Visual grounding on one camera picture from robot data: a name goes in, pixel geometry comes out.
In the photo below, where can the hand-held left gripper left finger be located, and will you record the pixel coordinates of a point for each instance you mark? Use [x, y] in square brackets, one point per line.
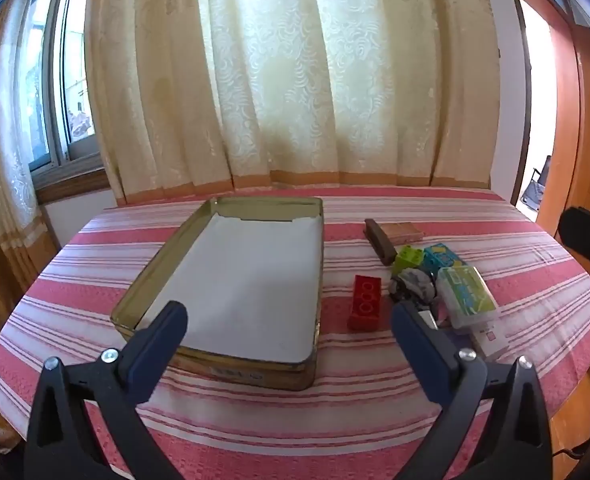
[162, 340]

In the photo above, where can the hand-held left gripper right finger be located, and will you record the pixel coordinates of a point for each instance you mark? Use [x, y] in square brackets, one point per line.
[420, 345]

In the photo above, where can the grey ball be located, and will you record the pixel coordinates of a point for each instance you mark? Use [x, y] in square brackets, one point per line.
[415, 285]

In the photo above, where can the clear plastic box green card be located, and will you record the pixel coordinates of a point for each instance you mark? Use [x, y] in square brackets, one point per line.
[467, 297]

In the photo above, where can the white box pink label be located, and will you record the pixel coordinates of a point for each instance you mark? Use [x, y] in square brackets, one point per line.
[492, 340]

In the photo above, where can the teal building block yellow print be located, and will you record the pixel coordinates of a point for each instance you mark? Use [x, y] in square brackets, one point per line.
[442, 257]

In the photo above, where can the gold metal tin box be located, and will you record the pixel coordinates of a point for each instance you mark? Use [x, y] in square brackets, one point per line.
[255, 375]

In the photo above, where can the dark brown comb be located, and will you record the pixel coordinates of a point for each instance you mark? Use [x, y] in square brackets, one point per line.
[380, 242]

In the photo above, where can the red building block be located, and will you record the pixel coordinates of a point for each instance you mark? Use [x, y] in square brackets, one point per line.
[365, 302]

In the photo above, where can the folding chair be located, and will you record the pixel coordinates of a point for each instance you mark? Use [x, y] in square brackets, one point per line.
[535, 192]

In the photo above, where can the green building block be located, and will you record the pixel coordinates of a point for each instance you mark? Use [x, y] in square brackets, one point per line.
[409, 260]

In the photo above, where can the white paper liner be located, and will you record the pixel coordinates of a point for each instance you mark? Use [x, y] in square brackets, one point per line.
[245, 270]

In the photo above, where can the pink striped bed cover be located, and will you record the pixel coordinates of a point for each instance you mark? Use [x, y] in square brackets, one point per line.
[275, 425]

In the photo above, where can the wooden window sill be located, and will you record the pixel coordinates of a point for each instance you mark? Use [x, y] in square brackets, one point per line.
[70, 185]

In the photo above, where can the sheer lace curtain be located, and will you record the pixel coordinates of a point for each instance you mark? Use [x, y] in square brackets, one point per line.
[5, 185]

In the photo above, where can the cream patterned curtain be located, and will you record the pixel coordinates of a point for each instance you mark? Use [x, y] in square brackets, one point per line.
[275, 85]

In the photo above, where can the window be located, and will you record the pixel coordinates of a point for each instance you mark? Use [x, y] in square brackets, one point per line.
[77, 60]

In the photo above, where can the wooden door frame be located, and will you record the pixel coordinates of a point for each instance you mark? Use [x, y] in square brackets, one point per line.
[565, 110]

